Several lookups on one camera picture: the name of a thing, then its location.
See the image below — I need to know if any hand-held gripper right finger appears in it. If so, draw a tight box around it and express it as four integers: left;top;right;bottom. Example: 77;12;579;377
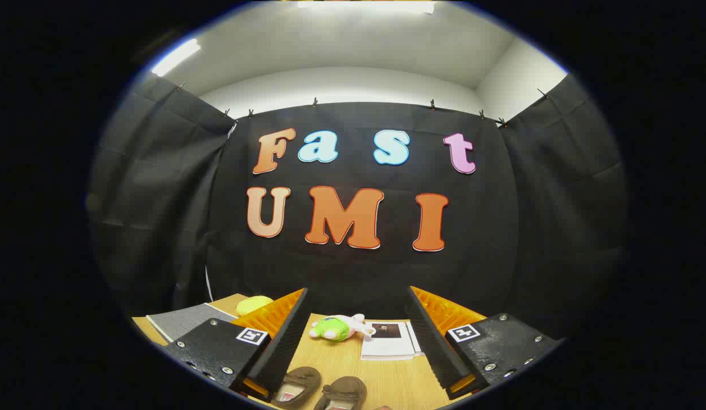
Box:
403;286;561;401

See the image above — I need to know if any black backdrop cloth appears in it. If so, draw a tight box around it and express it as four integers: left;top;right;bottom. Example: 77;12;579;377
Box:
85;73;238;317
497;73;631;338
207;101;520;321

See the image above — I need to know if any green and pink plush toy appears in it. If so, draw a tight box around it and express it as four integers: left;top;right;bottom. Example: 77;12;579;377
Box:
309;314;376;342

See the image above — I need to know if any white book with dark photo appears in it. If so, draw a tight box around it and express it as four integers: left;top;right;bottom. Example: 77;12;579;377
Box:
362;322;425;360

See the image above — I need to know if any yellow knitted ball toy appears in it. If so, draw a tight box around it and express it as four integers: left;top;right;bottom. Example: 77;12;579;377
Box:
236;296;274;317

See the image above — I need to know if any brown fuzzy shoe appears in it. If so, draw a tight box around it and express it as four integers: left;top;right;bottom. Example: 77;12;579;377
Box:
313;376;368;410
272;367;322;408

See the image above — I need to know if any ceiling light panel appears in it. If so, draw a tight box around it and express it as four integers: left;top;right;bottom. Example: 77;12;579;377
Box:
151;38;202;77
296;0;436;15

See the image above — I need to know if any grey fabric storage box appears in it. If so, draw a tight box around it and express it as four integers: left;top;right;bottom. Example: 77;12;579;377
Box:
146;303;238;343

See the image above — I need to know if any grey fabric box lid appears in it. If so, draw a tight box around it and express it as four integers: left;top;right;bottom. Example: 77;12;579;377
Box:
148;303;238;341

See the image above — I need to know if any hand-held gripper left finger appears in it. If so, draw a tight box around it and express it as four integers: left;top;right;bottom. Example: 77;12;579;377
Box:
162;288;311;402

